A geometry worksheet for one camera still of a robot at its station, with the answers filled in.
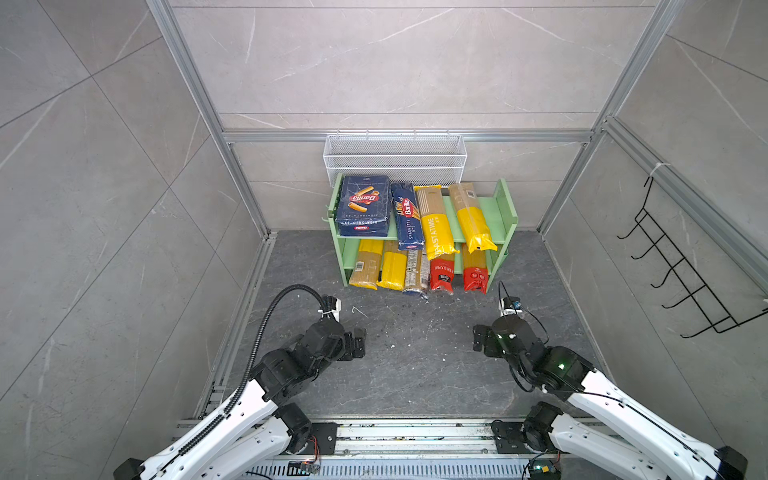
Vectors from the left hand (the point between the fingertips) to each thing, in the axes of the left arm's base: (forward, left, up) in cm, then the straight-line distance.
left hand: (350, 325), depth 74 cm
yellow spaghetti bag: (+25, -34, +13) cm, 44 cm away
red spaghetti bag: (+16, -26, -1) cm, 31 cm away
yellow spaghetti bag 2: (+21, -4, -3) cm, 22 cm away
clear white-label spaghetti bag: (+18, -19, -2) cm, 26 cm away
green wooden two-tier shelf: (+31, -44, +9) cm, 55 cm away
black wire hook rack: (-10, -76, +16) cm, 78 cm away
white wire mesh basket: (+54, -23, +13) cm, 60 cm away
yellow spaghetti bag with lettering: (+22, -24, +12) cm, 35 cm away
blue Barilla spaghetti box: (+23, -16, +13) cm, 31 cm away
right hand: (0, -36, -3) cm, 37 cm away
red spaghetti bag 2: (+18, -37, -1) cm, 41 cm away
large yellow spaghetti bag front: (+18, -12, -2) cm, 22 cm away
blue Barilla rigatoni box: (+29, -4, +15) cm, 33 cm away
